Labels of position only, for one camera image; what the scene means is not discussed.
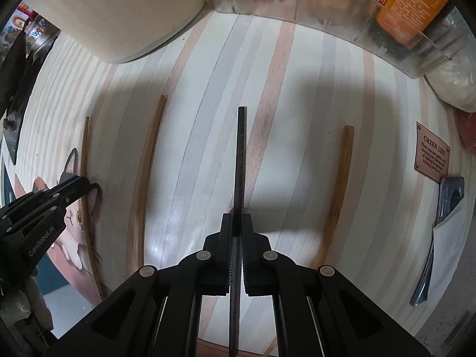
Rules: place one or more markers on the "clear plastic bag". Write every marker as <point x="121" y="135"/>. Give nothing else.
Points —
<point x="459" y="33"/>

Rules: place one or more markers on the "striped cat print table mat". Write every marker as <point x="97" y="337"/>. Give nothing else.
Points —
<point x="297" y="137"/>

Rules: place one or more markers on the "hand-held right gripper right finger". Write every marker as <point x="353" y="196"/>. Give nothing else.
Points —
<point x="250" y="267"/>

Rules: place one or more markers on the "bag of white powder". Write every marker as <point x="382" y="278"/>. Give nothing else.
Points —
<point x="452" y="85"/>

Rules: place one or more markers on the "colourful wall stickers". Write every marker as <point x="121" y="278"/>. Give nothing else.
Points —
<point x="15" y="26"/>

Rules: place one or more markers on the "reddish wooden chopstick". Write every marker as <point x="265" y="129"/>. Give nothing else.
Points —
<point x="84" y="148"/>

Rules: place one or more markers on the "blue phone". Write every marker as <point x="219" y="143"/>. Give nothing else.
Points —
<point x="452" y="193"/>

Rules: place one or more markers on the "patterned light wooden chopstick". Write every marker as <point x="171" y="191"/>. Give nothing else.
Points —
<point x="144" y="178"/>

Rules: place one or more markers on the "steel wok lid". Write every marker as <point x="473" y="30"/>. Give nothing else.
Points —
<point x="46" y="39"/>

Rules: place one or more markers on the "beige utensil holder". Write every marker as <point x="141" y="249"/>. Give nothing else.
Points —
<point x="111" y="15"/>

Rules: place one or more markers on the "black chopstick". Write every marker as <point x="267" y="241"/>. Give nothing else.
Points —
<point x="240" y="163"/>

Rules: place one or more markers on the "short light wooden chopstick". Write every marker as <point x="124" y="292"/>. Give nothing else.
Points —
<point x="343" y="186"/>

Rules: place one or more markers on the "orange label sauce bottle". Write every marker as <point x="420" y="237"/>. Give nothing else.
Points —
<point x="409" y="3"/>

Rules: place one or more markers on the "white paper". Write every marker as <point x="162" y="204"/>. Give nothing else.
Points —
<point x="448" y="253"/>

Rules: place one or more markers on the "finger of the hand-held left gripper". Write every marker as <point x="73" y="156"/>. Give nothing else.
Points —
<point x="80" y="198"/>
<point x="70" y="186"/>

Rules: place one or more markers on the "clear plastic organizer tray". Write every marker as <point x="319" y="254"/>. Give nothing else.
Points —
<point x="334" y="18"/>

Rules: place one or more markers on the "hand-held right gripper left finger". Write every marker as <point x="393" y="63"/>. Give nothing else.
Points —
<point x="226" y="267"/>

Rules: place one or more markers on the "brown leather tag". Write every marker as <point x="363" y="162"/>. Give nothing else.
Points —
<point x="431" y="152"/>

